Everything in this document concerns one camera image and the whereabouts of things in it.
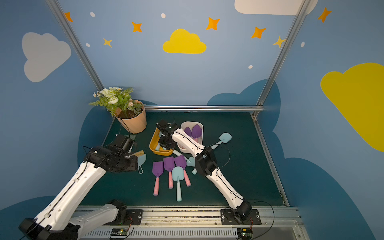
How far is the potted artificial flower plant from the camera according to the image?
0.88 m

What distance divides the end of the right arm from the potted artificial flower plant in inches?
9.5

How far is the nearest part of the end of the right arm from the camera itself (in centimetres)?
75
